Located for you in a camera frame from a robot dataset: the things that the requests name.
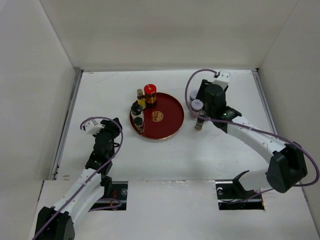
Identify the white lid sauce jar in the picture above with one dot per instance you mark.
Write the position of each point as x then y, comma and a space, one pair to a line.
193, 95

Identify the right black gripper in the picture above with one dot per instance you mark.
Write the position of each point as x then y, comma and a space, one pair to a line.
202, 89

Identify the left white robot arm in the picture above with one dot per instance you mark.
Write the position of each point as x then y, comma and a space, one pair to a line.
59, 221

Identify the brown spice bottle front right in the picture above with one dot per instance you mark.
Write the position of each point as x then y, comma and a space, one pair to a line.
201, 119

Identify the clear bottle black pump cap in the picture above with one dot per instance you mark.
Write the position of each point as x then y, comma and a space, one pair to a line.
136, 111

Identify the round red tray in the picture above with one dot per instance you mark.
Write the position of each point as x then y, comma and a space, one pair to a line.
164, 120

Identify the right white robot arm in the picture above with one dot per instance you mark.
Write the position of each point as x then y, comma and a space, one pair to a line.
286, 162

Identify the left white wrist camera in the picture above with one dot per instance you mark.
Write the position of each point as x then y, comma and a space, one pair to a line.
91, 127

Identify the small black cap spice jar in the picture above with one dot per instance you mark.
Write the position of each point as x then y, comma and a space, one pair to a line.
139, 124

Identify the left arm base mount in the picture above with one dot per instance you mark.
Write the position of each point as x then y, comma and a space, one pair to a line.
114, 199

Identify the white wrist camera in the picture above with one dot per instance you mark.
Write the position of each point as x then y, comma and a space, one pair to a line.
223, 79
91, 127

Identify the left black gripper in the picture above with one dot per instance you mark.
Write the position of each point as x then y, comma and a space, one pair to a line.
110, 126

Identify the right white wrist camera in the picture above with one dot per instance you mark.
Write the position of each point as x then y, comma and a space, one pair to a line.
223, 79

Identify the small yellow label oil bottle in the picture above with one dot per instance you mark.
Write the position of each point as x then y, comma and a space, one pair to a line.
141, 98

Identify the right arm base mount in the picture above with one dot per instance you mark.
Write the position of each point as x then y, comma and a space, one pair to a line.
231, 196

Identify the red lid chili sauce jar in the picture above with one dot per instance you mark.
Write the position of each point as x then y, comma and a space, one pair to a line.
150, 92

